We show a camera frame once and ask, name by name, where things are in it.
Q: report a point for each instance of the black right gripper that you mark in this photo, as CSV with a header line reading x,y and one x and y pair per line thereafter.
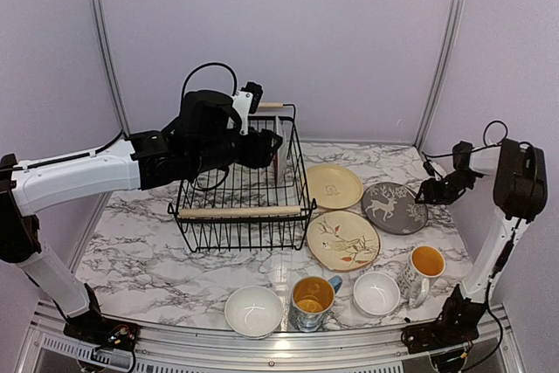
x,y
431,193

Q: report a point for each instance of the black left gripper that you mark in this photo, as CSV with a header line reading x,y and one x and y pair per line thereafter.
x,y
260,154

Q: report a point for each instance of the red and teal plate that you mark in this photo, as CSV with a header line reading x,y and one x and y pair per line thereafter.
x,y
280,159

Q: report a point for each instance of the grey reindeer plate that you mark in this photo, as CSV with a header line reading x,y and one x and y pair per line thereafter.
x,y
392,207

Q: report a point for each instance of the black wire dish rack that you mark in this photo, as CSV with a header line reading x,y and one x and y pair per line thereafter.
x,y
244,209

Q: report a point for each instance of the pale yellow round plate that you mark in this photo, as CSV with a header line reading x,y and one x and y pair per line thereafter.
x,y
334,187

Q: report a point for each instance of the cream bird pattern plate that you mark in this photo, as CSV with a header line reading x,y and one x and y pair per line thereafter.
x,y
343,241

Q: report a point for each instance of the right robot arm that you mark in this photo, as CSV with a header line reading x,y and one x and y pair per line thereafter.
x,y
520,193

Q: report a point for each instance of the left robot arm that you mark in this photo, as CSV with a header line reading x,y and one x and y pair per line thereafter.
x,y
212,131

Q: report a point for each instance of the white patterned mug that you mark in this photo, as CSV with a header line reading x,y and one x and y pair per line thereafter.
x,y
421,270

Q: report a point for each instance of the small white bowl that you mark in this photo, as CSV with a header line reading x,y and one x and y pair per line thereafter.
x,y
376,294

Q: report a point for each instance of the large white bowl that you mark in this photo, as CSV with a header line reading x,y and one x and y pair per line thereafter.
x,y
254,312

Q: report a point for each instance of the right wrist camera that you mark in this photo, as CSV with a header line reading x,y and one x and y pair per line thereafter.
x,y
432,168

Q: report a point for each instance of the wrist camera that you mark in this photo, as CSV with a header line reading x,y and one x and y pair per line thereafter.
x,y
245,102
432,168

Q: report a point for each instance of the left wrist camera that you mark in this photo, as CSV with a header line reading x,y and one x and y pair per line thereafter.
x,y
245,102

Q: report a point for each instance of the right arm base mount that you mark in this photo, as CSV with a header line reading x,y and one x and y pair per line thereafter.
x,y
435,335

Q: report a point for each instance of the blue handled mug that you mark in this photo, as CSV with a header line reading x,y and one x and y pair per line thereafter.
x,y
311,299

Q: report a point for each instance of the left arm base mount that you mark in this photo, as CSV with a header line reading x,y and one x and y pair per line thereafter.
x,y
107,334

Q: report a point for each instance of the left aluminium frame post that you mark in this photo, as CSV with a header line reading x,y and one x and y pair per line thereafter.
x,y
108,65

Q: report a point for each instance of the aluminium front rail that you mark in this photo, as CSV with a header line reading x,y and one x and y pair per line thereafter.
x,y
163,348

